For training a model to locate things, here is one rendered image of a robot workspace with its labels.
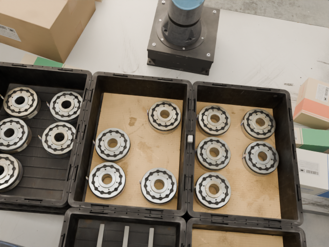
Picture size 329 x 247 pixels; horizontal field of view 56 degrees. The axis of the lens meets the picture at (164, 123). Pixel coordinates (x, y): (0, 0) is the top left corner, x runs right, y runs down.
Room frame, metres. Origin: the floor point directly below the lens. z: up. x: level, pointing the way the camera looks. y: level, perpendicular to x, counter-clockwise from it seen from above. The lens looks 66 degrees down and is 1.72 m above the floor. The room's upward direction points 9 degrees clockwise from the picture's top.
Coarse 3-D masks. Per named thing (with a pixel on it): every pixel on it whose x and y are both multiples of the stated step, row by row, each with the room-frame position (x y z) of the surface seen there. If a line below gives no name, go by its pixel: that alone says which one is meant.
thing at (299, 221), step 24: (192, 96) 0.46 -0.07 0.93; (288, 96) 0.51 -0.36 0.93; (192, 120) 0.38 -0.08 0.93; (288, 120) 0.43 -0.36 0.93; (192, 144) 0.31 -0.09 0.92; (192, 168) 0.24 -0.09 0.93; (192, 192) 0.18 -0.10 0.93; (192, 216) 0.12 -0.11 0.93; (216, 216) 0.13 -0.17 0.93; (240, 216) 0.13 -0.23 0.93
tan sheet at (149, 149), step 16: (112, 96) 0.47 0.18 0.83; (128, 96) 0.48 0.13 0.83; (112, 112) 0.41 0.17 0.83; (128, 112) 0.42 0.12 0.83; (144, 112) 0.43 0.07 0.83; (128, 128) 0.36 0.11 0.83; (144, 128) 0.37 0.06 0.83; (112, 144) 0.30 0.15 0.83; (144, 144) 0.32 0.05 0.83; (160, 144) 0.33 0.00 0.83; (176, 144) 0.34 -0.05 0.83; (96, 160) 0.25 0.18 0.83; (128, 160) 0.26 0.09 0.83; (144, 160) 0.27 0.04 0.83; (160, 160) 0.28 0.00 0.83; (176, 160) 0.29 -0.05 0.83; (128, 176) 0.21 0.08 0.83; (176, 176) 0.24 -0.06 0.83; (128, 192) 0.17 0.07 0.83; (176, 192) 0.19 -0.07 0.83; (176, 208) 0.15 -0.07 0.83
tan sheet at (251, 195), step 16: (240, 112) 0.48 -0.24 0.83; (272, 112) 0.50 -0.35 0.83; (240, 128) 0.42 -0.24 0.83; (240, 144) 0.37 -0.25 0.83; (272, 144) 0.39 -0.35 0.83; (240, 160) 0.32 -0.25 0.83; (224, 176) 0.26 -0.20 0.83; (240, 176) 0.27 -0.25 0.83; (256, 176) 0.27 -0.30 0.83; (272, 176) 0.28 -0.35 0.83; (240, 192) 0.22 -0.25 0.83; (256, 192) 0.23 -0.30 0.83; (272, 192) 0.23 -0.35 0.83; (224, 208) 0.17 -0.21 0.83; (240, 208) 0.17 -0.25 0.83; (256, 208) 0.18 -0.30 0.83; (272, 208) 0.19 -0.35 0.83
